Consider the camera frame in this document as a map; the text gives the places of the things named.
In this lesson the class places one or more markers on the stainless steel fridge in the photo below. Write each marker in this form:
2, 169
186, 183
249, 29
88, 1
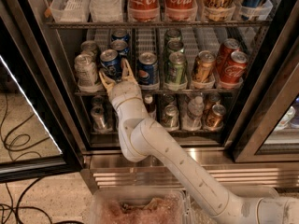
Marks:
38, 52

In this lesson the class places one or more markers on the silver can shelf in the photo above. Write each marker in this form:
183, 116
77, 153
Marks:
97, 100
99, 118

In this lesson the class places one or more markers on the clear water bottle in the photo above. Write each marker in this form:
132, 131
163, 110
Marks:
193, 112

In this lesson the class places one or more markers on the middle green soda can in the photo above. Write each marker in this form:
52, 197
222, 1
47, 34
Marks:
173, 46

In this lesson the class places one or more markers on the white soda can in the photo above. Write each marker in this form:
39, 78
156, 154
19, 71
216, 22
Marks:
90, 47
86, 71

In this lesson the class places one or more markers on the green soda can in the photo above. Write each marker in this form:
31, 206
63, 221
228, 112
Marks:
176, 68
173, 46
172, 34

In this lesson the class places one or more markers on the empty white shelf tray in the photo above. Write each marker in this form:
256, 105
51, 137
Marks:
70, 10

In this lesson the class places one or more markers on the rear green soda can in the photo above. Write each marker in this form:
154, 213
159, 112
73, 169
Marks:
172, 34

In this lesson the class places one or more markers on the front red coke can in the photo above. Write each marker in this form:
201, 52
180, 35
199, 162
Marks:
234, 67

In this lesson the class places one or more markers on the rear red coke can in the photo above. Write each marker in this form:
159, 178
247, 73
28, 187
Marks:
228, 46

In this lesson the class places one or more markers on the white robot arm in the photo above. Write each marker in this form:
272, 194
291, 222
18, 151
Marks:
141, 136

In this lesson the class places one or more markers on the blue pepsi can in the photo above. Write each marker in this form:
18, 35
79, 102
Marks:
120, 34
111, 62
147, 68
120, 46

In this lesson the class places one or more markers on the rear gold can bottom shelf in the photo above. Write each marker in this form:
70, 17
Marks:
210, 100

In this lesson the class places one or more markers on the gold soda can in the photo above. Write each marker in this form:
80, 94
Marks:
203, 64

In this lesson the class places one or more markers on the front gold can bottom shelf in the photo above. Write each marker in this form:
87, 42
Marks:
215, 116

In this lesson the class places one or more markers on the coca-cola bottle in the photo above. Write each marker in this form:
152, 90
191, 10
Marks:
143, 10
177, 9

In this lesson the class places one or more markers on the front white soda can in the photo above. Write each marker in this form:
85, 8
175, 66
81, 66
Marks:
86, 71

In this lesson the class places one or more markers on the right brown juice bottle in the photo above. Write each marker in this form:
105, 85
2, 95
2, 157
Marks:
150, 105

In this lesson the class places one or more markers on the rear white soda can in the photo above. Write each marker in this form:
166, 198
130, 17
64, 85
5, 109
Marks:
90, 47

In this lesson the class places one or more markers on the left coca-cola bottle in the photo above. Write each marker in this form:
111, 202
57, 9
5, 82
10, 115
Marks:
143, 10

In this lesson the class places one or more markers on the front green soda can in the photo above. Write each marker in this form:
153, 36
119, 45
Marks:
176, 68

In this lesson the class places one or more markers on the clear plastic bin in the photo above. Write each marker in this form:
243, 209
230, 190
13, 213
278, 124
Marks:
139, 205
199, 216

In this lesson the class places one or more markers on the right clear plastic bin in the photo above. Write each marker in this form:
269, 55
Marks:
199, 216

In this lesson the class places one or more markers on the gold black can top shelf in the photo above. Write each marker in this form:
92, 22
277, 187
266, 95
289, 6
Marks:
217, 10

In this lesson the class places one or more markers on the rear silver can bottom shelf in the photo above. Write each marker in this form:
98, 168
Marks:
97, 100

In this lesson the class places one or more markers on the right coca-cola bottle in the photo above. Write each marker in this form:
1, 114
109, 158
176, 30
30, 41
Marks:
177, 9

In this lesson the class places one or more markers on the front silver can bottom shelf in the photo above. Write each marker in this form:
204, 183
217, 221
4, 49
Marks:
99, 118

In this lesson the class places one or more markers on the green white can bottom shelf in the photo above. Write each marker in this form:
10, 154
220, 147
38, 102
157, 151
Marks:
170, 118

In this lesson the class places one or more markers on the left clear plastic bin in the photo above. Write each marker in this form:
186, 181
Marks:
139, 205

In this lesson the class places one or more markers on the red coke can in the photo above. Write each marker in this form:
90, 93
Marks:
234, 67
228, 46

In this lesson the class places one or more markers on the open glass fridge door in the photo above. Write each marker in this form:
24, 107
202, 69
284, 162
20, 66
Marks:
35, 141

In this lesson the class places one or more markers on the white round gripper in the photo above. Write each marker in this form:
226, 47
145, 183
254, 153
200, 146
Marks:
125, 92

